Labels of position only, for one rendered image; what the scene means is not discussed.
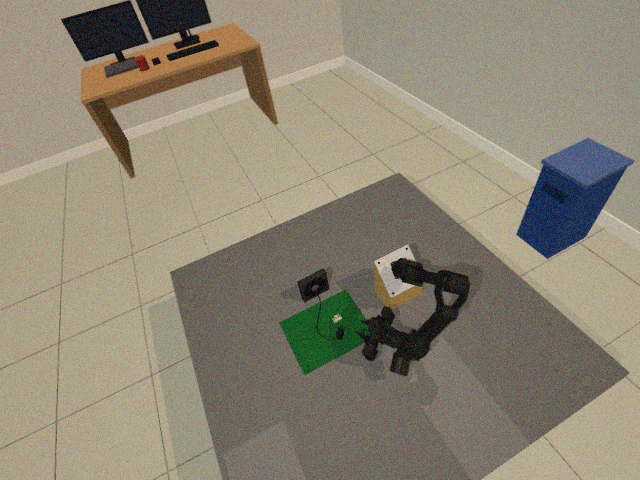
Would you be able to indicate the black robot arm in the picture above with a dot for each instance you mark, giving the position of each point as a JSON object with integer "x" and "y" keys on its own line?
{"x": 416, "y": 344}

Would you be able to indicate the black cable with plug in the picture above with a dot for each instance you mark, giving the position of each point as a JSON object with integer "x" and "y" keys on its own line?
{"x": 339, "y": 334}

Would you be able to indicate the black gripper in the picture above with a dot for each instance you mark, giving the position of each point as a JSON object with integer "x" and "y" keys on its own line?
{"x": 370, "y": 349}

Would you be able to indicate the green circuit board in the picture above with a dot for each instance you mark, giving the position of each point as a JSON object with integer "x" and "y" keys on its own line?
{"x": 312, "y": 350}

